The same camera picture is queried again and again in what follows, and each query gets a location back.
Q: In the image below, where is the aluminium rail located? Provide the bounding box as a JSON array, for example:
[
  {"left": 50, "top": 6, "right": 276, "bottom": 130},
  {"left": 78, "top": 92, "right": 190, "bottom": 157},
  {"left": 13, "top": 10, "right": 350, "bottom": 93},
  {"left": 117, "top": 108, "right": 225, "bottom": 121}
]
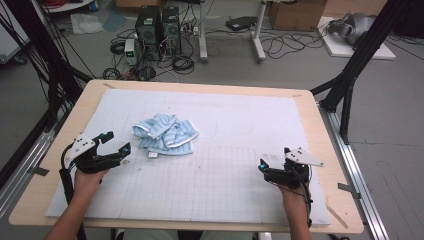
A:
[
  {"left": 0, "top": 129, "right": 56, "bottom": 218},
  {"left": 320, "top": 106, "right": 390, "bottom": 240}
]

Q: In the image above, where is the white desk leg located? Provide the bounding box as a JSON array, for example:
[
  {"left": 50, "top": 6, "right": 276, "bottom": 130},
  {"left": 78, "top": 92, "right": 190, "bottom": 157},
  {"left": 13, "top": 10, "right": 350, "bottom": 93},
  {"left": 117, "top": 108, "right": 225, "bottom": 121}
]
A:
[
  {"left": 251, "top": 0, "right": 268, "bottom": 63},
  {"left": 198, "top": 0, "right": 210, "bottom": 64}
]

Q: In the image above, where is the tangle of black floor cables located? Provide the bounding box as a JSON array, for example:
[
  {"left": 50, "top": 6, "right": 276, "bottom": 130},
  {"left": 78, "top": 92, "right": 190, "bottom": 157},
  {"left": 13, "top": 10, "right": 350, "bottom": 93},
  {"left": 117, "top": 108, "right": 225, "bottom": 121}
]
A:
[{"left": 259, "top": 29, "right": 325, "bottom": 61}]

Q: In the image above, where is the white grid mat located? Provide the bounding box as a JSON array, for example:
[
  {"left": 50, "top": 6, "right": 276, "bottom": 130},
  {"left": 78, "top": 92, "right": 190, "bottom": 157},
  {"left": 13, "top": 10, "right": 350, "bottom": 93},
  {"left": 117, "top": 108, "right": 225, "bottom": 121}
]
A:
[{"left": 44, "top": 88, "right": 332, "bottom": 226}]

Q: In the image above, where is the white power supply unit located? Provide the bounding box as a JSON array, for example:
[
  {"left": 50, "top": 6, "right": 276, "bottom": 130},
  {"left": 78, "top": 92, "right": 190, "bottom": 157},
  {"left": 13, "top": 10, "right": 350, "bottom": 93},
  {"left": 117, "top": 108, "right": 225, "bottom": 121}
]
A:
[{"left": 124, "top": 38, "right": 138, "bottom": 66}]

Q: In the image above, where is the large black computer tower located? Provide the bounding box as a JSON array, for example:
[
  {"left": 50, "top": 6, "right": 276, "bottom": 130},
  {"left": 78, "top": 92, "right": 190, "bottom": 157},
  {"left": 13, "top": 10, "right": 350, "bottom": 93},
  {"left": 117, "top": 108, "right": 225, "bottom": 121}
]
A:
[{"left": 134, "top": 5, "right": 163, "bottom": 62}]

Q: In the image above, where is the person's left hand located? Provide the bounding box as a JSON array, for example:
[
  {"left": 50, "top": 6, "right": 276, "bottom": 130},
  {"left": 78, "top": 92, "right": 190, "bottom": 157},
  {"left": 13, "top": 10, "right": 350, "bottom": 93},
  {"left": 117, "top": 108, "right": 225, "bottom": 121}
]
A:
[{"left": 72, "top": 168, "right": 110, "bottom": 201}]

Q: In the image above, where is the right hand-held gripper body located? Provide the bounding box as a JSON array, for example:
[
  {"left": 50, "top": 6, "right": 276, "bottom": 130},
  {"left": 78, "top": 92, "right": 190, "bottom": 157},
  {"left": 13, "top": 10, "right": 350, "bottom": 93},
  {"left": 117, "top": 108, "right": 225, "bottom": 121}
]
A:
[{"left": 265, "top": 147, "right": 325, "bottom": 190}]

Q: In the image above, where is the white cabinet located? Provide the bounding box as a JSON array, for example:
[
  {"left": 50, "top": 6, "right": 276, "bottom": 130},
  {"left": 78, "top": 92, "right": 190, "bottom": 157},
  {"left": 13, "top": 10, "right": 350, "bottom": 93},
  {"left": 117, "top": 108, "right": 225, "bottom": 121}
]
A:
[{"left": 0, "top": 0, "right": 32, "bottom": 65}]

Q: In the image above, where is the black metal frame stand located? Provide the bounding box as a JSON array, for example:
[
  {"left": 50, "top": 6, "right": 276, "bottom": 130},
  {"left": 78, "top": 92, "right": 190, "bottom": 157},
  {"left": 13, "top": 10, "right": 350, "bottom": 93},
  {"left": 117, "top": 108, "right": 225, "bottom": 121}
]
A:
[
  {"left": 309, "top": 0, "right": 413, "bottom": 145},
  {"left": 0, "top": 0, "right": 94, "bottom": 188}
]

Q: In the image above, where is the brown cardboard box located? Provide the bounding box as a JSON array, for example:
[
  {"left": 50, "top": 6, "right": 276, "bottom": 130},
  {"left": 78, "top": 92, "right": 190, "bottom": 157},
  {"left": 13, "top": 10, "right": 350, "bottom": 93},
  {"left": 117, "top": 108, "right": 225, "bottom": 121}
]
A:
[{"left": 269, "top": 0, "right": 328, "bottom": 32}]

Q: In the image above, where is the slim black computer tower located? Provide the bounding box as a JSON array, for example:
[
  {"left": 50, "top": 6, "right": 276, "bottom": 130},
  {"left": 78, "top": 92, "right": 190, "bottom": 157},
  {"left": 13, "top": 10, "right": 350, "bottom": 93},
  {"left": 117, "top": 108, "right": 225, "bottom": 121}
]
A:
[{"left": 161, "top": 6, "right": 183, "bottom": 56}]

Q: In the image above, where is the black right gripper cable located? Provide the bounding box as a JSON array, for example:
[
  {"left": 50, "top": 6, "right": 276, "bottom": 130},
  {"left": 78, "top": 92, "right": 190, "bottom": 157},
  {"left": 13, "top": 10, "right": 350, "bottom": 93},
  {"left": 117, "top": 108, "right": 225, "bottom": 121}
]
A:
[{"left": 288, "top": 163, "right": 314, "bottom": 228}]

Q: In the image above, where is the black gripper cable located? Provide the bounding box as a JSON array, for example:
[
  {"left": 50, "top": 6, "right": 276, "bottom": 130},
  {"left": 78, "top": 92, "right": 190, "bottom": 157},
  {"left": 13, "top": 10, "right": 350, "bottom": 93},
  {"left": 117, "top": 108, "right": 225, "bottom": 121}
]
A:
[
  {"left": 59, "top": 142, "right": 88, "bottom": 240},
  {"left": 288, "top": 163, "right": 314, "bottom": 228}
]

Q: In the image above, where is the gray tape piece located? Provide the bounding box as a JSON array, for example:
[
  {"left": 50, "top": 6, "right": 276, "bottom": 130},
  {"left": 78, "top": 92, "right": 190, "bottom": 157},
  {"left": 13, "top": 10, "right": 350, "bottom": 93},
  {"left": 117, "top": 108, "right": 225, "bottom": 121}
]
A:
[{"left": 337, "top": 182, "right": 362, "bottom": 201}]

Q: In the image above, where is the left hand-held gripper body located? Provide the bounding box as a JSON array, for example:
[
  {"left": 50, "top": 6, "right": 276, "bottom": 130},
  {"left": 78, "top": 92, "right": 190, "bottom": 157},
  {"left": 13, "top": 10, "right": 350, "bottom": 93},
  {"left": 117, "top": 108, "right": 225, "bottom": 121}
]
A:
[{"left": 63, "top": 133, "right": 122, "bottom": 174}]

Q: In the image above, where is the blue striped towel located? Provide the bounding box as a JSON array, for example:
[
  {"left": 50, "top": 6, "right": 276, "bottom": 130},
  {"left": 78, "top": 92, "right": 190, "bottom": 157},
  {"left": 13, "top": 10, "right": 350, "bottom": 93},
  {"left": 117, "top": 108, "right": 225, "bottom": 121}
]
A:
[{"left": 132, "top": 113, "right": 200, "bottom": 159}]

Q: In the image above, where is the thin wooden strip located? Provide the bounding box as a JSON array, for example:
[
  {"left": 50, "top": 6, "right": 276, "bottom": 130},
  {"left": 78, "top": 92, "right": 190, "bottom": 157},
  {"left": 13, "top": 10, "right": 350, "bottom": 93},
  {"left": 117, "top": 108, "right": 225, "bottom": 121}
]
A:
[{"left": 325, "top": 203, "right": 350, "bottom": 231}]

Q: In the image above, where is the gray headset device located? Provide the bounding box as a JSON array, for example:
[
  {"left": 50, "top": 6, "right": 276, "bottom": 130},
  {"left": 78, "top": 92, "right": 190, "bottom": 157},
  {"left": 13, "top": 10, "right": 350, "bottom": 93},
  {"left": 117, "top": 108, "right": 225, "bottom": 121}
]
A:
[{"left": 327, "top": 12, "right": 376, "bottom": 46}]

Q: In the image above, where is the black tape piece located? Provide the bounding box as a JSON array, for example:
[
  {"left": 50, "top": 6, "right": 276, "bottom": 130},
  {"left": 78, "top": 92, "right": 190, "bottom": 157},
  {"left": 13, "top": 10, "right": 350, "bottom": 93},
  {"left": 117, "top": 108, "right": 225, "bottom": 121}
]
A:
[{"left": 28, "top": 166, "right": 50, "bottom": 177}]

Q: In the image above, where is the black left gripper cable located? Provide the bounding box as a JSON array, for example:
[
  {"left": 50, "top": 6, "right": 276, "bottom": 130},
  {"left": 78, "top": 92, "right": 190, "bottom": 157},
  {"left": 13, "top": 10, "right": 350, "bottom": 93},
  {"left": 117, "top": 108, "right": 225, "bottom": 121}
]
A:
[{"left": 59, "top": 142, "right": 88, "bottom": 240}]

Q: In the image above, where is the white floor board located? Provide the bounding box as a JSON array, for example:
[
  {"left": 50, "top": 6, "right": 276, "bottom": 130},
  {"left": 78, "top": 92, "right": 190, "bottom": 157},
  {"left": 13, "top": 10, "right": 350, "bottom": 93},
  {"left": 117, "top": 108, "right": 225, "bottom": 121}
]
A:
[{"left": 316, "top": 16, "right": 397, "bottom": 61}]

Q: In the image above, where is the coiled black cable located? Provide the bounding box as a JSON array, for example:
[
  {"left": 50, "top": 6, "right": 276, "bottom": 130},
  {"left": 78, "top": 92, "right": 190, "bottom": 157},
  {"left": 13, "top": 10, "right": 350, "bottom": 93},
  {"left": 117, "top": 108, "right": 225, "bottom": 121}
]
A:
[{"left": 171, "top": 54, "right": 196, "bottom": 75}]

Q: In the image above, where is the person's right hand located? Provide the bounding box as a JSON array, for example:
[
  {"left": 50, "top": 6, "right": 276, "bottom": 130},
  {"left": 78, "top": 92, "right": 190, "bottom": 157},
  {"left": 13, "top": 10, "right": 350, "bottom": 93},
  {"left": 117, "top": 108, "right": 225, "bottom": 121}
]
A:
[{"left": 278, "top": 185, "right": 310, "bottom": 210}]

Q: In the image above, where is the black flat device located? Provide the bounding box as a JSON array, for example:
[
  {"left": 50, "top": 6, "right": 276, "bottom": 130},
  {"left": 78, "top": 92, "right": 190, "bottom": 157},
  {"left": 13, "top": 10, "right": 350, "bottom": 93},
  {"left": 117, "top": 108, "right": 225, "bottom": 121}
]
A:
[{"left": 225, "top": 15, "right": 258, "bottom": 32}]

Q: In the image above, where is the clear plastic bag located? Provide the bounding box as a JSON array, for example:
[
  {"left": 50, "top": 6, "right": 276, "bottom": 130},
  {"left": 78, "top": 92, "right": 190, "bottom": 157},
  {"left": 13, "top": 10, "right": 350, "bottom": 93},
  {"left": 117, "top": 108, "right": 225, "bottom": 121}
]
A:
[{"left": 70, "top": 13, "right": 105, "bottom": 35}]

